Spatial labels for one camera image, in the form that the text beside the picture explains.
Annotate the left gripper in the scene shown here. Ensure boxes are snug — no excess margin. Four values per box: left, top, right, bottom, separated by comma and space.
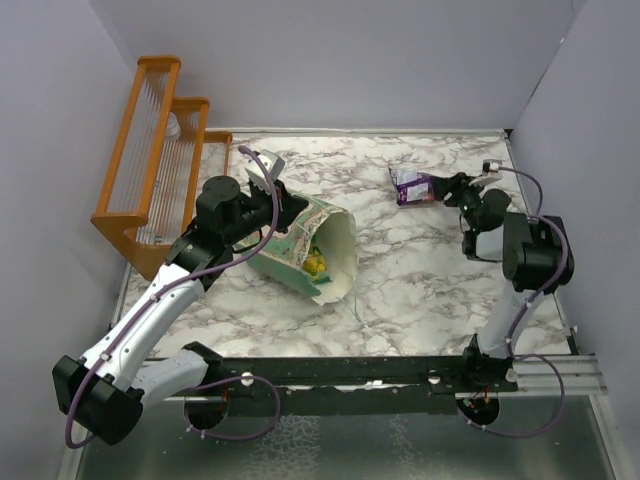
224, 178, 309, 246

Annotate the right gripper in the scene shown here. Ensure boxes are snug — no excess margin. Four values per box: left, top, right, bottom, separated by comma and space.
431, 173, 486, 231

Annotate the purple snack packet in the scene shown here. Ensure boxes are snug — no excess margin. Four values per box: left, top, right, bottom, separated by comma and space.
388, 168, 435, 206

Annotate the green paper bag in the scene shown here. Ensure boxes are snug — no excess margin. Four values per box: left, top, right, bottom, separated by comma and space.
234, 194, 365, 325

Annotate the yellow green snack packet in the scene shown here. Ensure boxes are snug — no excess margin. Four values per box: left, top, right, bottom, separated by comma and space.
302, 242, 331, 285

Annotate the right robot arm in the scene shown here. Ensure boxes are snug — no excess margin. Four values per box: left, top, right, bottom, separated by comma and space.
432, 173, 574, 391

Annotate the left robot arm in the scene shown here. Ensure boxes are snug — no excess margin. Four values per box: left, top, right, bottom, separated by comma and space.
52, 176, 309, 445

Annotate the orange wooden rack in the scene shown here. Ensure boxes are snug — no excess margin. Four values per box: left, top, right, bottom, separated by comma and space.
91, 55, 233, 280

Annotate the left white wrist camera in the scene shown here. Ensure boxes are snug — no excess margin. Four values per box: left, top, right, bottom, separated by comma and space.
244, 149, 286, 192

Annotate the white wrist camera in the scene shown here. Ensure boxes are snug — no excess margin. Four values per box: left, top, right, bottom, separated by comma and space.
469, 159, 503, 188
244, 149, 286, 192

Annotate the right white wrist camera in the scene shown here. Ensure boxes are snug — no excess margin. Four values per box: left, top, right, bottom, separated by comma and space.
469, 159, 503, 188

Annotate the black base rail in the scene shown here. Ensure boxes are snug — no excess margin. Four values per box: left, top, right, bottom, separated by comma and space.
185, 342, 517, 417

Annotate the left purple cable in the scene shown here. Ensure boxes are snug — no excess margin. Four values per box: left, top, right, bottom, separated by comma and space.
64, 144, 282, 449

